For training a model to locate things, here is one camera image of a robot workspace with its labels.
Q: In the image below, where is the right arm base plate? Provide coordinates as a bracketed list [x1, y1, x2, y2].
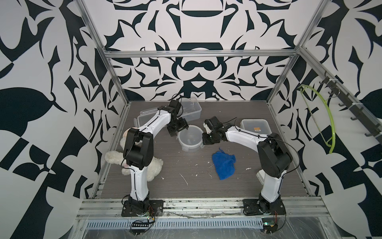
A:
[242, 197, 286, 216]

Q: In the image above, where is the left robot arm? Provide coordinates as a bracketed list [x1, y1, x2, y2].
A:
[122, 101, 189, 209]

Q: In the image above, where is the square clear lunch box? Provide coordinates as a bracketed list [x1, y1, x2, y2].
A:
[240, 119, 272, 135]

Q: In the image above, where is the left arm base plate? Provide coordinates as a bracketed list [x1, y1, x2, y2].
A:
[121, 199, 164, 217]

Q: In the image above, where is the blue microfiber cloth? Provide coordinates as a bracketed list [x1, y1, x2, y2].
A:
[212, 148, 236, 180]

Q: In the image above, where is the black wall hook rack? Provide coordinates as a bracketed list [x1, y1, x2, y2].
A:
[320, 72, 382, 144]

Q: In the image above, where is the green bow saw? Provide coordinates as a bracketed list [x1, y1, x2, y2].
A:
[298, 84, 337, 154]

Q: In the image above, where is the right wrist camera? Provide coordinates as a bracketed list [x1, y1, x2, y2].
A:
[203, 119, 213, 134]

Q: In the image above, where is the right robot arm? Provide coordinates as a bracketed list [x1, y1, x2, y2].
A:
[203, 117, 293, 206]

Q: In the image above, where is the tall rectangular clear lunch box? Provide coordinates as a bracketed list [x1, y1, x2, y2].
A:
[178, 98, 202, 123]

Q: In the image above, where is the clear rectangular lunch box lid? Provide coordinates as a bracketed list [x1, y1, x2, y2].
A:
[134, 108, 171, 128]

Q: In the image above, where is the white plush toy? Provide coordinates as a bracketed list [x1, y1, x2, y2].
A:
[105, 136, 164, 182]

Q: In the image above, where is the white flat box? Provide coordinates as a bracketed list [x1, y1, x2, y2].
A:
[256, 169, 265, 185]

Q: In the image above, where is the round clear lunch box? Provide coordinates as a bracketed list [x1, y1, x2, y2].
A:
[177, 125, 205, 152]

